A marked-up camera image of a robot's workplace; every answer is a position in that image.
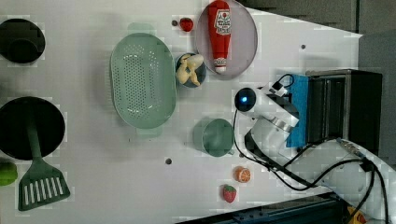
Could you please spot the green perforated colander basket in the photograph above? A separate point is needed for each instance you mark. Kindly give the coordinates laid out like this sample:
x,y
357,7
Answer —
x,y
143,79

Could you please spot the green metal cup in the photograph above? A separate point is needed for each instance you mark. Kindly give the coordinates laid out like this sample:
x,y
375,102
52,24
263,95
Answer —
x,y
214,137

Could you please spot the black cylinder cup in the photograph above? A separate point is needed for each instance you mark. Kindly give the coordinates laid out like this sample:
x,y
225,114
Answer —
x,y
21,41

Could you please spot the green pepper toy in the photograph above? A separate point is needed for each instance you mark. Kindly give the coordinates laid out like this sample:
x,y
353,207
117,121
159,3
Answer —
x,y
8,173

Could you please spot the red strawberry toy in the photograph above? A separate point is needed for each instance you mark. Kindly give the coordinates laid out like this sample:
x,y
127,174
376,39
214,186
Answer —
x,y
229,193
186,24

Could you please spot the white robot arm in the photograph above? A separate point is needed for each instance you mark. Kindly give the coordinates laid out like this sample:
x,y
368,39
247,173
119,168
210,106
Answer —
x,y
351,171

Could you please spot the red plush ketchup bottle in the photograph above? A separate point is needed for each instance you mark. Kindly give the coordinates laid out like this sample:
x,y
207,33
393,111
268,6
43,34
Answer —
x,y
220,32

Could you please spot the black round pan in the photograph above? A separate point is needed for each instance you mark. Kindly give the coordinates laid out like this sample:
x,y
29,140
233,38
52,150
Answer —
x,y
49,123

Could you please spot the pink round plate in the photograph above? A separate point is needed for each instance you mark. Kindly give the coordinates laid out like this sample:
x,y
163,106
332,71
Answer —
x,y
243,45

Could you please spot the blue taped oven door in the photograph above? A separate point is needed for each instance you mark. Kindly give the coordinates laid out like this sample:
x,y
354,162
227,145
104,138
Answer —
x,y
299,97

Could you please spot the orange slice toy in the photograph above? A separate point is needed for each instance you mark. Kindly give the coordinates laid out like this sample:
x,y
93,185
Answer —
x,y
242,174

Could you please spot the green slotted spatula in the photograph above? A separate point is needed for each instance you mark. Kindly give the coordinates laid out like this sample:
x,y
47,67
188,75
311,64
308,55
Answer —
x,y
42,184

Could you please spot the yellow plush banana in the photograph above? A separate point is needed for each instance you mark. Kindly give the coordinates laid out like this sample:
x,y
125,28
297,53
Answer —
x,y
187,69

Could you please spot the small blue bowl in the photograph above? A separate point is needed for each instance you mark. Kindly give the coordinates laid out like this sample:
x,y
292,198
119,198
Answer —
x,y
201,73

